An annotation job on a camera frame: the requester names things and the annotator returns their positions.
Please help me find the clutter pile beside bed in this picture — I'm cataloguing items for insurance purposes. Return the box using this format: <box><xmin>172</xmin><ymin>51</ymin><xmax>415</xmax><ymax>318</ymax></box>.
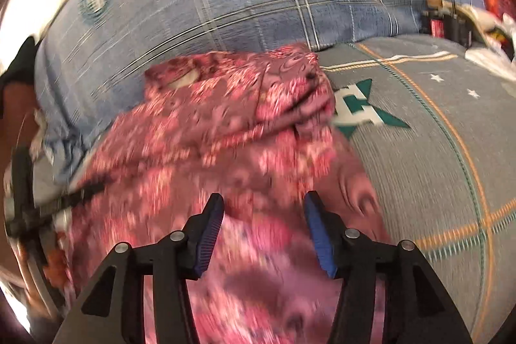
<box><xmin>420</xmin><ymin>0</ymin><xmax>515</xmax><ymax>82</ymax></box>

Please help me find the pink floral cloth garment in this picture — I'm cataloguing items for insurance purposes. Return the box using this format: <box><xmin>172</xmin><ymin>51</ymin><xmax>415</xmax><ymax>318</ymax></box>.
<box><xmin>68</xmin><ymin>44</ymin><xmax>388</xmax><ymax>343</ymax></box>

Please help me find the grey star-print bedsheet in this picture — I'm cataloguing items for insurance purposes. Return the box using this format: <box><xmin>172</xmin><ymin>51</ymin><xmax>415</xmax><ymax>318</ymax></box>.
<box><xmin>319</xmin><ymin>35</ymin><xmax>515</xmax><ymax>343</ymax></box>

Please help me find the blue plaid pillow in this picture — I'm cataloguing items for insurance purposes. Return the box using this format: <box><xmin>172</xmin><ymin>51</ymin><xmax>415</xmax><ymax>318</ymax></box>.
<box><xmin>35</xmin><ymin>0</ymin><xmax>484</xmax><ymax>183</ymax></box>

